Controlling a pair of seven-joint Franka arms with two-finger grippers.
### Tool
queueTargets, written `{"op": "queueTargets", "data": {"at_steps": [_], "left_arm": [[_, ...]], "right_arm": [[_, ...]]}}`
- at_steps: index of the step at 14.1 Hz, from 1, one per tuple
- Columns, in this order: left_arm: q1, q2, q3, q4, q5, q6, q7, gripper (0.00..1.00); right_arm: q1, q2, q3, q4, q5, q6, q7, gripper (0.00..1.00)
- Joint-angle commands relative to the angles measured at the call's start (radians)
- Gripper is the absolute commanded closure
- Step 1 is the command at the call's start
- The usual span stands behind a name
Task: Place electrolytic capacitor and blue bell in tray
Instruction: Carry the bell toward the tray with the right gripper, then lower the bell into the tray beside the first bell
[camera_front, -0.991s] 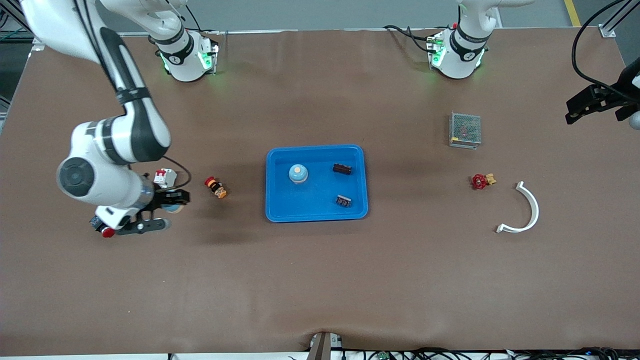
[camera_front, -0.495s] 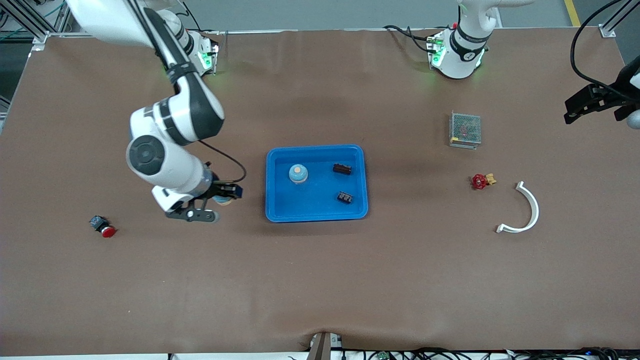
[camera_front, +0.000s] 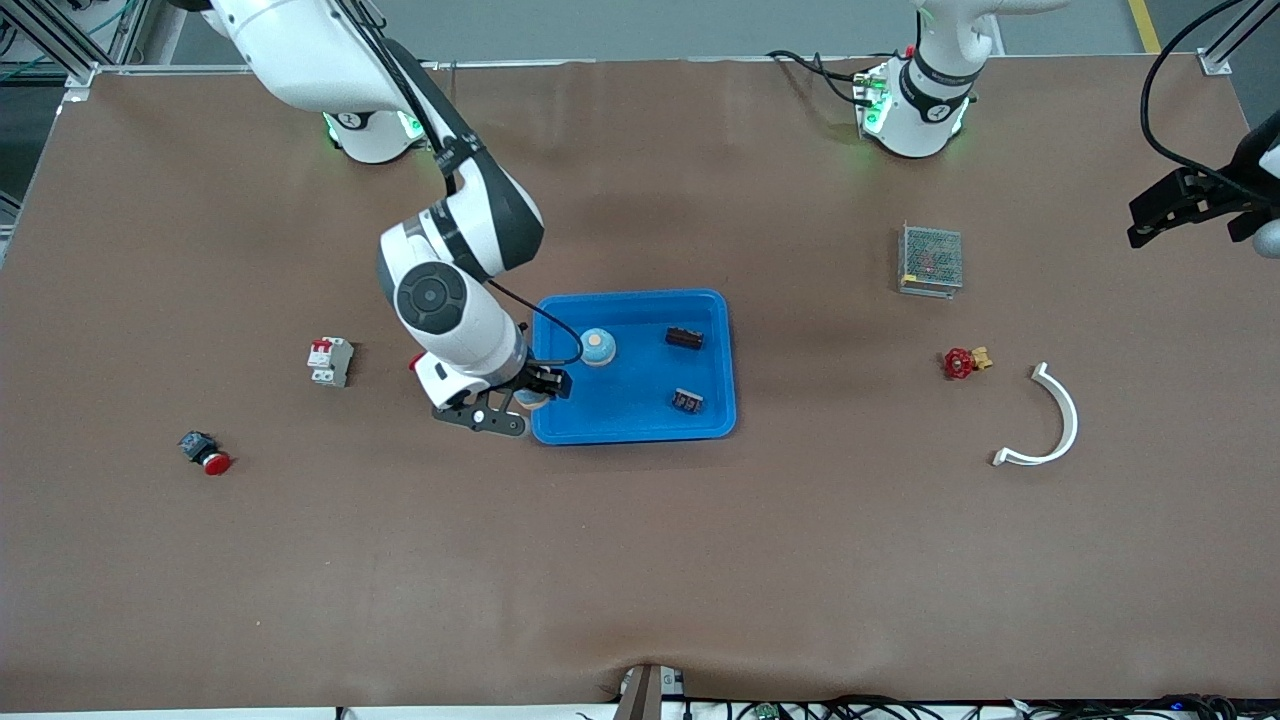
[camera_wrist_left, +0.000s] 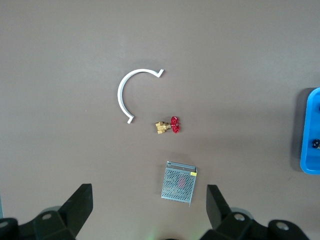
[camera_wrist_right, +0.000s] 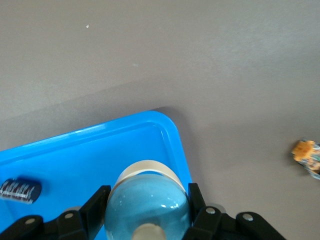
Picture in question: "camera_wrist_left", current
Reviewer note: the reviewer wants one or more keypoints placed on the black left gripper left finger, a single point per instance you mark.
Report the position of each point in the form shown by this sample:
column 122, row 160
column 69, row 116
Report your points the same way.
column 72, row 215

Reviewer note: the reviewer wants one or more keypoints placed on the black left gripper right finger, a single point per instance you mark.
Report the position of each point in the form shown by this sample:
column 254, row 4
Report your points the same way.
column 222, row 217

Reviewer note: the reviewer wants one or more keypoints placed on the dark brown long capacitor block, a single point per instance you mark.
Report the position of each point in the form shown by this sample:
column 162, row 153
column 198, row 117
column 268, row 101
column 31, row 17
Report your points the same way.
column 316, row 144

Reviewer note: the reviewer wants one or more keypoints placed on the blue plastic tray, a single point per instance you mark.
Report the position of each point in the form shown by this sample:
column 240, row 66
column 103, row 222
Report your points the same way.
column 308, row 125

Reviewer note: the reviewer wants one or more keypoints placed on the perforated metal power supply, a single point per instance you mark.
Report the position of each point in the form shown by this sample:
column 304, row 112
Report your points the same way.
column 178, row 185

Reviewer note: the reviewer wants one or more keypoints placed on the brass valve with red handwheel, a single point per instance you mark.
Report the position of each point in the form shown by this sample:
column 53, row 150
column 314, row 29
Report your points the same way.
column 175, row 124

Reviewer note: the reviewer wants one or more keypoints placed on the white curved plastic clamp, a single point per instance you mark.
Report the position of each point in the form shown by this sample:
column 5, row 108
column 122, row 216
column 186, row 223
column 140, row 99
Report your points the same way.
column 120, row 95

